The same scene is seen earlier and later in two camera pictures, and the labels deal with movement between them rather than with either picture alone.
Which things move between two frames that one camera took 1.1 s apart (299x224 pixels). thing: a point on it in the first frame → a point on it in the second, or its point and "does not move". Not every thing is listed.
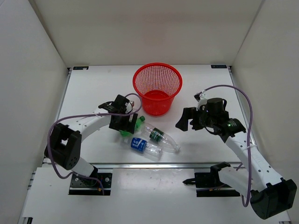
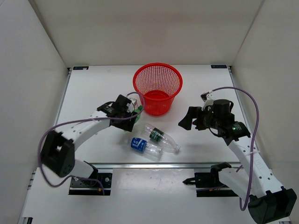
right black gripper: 189,113 does not move
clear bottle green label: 161,138 does not move
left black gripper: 128,126 does not move
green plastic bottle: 137,132 → 138,110
